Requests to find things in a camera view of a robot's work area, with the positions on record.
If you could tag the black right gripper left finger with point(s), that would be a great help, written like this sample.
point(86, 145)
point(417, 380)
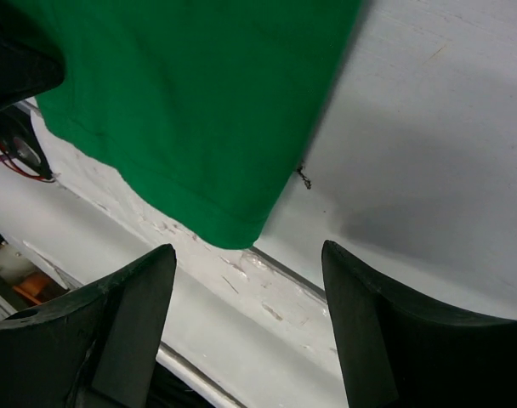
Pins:
point(93, 347)

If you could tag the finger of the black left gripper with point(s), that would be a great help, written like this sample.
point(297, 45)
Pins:
point(25, 69)

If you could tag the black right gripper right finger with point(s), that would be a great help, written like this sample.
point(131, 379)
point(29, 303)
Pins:
point(400, 348)

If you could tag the green t shirt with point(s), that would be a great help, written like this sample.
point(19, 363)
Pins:
point(203, 107)

